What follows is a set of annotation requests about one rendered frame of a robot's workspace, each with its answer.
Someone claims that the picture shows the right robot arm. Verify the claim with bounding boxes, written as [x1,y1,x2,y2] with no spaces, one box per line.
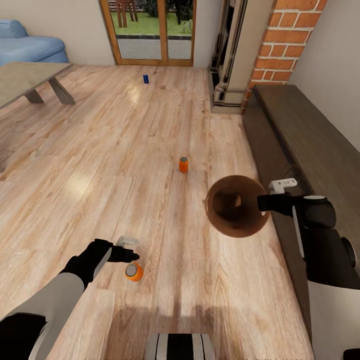
[257,178,360,360]

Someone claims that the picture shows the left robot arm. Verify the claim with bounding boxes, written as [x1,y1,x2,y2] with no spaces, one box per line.
[0,236,140,360]

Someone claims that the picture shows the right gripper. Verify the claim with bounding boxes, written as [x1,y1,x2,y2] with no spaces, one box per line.
[257,192,291,215]

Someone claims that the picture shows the trash can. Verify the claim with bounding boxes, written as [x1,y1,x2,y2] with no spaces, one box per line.
[204,175,271,238]

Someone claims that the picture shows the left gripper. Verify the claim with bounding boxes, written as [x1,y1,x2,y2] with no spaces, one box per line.
[112,246,140,264]

